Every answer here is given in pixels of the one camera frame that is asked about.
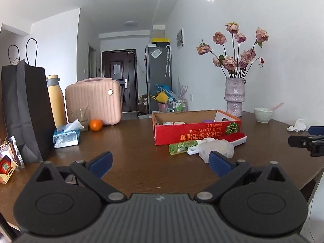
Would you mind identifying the hanging clear umbrella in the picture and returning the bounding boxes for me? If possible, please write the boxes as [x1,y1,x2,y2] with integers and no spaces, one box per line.
[165,45,172,77]

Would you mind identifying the white cable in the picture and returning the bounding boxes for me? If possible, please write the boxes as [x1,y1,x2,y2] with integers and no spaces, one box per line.
[307,194,316,241]

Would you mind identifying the white wall panel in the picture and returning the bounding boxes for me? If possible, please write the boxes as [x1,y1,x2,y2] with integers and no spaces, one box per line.
[176,26,185,48]

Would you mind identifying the pale purple vase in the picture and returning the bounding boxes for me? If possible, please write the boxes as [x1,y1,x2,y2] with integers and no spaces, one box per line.
[224,77,246,117]

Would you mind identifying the dark brown door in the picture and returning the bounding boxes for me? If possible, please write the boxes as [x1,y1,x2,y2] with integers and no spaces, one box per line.
[101,49,139,113]

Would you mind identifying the white red lint brush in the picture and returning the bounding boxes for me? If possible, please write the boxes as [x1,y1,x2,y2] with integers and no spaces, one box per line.
[187,132,247,156]

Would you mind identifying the yellow water bottle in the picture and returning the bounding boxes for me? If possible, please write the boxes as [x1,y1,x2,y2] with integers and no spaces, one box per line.
[46,74,68,128]

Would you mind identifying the silver foil packet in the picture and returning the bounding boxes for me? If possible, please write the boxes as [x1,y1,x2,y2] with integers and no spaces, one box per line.
[7,136,26,170]

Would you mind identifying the clear drinking glass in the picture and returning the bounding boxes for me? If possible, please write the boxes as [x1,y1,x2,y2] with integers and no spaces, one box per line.
[71,109,91,132]

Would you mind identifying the red label snack packet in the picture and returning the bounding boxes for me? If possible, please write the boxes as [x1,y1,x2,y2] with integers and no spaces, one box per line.
[0,144,19,184]

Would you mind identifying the blue tissue pack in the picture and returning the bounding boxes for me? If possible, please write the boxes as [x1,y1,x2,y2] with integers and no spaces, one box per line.
[52,119,81,149]

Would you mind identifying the grey refrigerator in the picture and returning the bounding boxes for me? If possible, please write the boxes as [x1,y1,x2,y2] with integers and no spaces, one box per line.
[145,45,173,114]

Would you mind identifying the purple dried plant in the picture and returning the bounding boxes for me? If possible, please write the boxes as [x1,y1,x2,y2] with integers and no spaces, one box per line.
[177,78,189,101]

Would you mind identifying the orange fruit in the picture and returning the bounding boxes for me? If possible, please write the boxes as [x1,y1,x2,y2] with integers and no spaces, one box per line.
[89,119,103,132]

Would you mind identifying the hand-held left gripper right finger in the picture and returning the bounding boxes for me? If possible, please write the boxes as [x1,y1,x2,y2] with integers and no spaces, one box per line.
[194,151,289,204]

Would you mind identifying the red cardboard box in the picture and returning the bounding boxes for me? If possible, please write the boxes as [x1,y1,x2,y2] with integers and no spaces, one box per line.
[151,109,242,146]

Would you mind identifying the clear plastic storage box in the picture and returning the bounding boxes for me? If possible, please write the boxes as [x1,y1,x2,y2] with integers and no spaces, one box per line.
[198,141,235,164]

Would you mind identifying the pink suitcase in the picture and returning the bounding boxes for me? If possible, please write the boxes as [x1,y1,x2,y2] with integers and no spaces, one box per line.
[64,77,123,126]

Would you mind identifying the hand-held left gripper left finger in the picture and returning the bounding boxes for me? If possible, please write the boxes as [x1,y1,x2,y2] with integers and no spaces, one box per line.
[32,151,127,204]

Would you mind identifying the white bowl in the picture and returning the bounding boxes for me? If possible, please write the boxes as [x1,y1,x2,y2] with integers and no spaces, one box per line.
[254,107,273,124]

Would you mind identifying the green spray bottle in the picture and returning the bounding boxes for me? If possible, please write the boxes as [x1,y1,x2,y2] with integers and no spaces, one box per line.
[168,139,203,155]

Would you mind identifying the blue yellow clutter pile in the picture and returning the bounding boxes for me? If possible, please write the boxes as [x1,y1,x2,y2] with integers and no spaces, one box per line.
[149,83,188,113]

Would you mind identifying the black paper bag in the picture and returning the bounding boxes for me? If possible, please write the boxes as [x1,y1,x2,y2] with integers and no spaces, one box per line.
[1,38,56,163]

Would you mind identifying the crumpled white tissue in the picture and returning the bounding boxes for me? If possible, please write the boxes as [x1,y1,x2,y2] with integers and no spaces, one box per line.
[287,118,307,132]

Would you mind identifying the dried pink roses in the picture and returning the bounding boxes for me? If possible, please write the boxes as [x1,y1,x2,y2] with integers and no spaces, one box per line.
[196,22,269,79]

